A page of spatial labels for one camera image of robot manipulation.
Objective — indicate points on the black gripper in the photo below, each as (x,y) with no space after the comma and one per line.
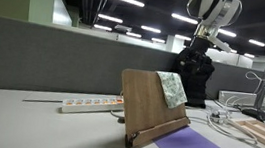
(199,46)

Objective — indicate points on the floral patterned white towel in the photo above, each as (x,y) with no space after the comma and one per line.
(172,90)

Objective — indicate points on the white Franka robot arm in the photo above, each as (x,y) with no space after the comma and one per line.
(218,10)

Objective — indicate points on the wooden board book stand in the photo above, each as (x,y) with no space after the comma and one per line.
(146,102)

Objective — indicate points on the white rectangular box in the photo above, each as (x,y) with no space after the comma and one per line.
(237,97)

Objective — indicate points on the black monitor base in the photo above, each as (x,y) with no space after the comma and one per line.
(257,114)

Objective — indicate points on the purple paper sheet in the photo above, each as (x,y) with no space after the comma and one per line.
(185,143)

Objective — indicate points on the ceiling air vent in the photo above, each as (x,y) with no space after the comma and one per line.
(123,28)

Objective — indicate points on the white power strip orange switches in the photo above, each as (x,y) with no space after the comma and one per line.
(92,103)

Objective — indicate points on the grey desk partition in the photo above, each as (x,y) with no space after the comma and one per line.
(40,56)

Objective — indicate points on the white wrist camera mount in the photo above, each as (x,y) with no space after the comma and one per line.
(221,44)

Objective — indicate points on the light wooden frame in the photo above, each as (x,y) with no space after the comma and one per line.
(263,132)

